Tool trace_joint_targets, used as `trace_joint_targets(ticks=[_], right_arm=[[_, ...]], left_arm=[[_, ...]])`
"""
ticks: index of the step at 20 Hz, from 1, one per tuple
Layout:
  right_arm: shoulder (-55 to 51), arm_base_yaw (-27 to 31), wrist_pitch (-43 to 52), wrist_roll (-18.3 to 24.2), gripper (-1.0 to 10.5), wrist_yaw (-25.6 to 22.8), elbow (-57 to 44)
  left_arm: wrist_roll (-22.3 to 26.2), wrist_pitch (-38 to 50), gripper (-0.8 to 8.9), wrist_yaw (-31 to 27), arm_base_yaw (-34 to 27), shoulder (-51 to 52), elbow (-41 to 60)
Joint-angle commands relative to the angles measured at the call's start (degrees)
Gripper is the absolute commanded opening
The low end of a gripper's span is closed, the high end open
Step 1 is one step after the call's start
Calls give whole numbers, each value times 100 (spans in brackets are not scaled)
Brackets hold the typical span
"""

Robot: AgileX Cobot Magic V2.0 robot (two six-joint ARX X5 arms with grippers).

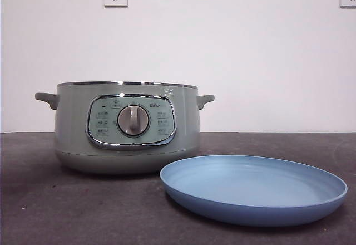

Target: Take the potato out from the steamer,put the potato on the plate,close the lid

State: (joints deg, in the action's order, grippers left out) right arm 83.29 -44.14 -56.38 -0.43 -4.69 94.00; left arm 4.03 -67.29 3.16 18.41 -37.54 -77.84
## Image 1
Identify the pale green electric steamer pot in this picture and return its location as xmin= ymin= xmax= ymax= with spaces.
xmin=34 ymin=81 xmax=215 ymax=175

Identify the blue round plate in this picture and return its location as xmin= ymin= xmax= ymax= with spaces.
xmin=159 ymin=155 xmax=348 ymax=227

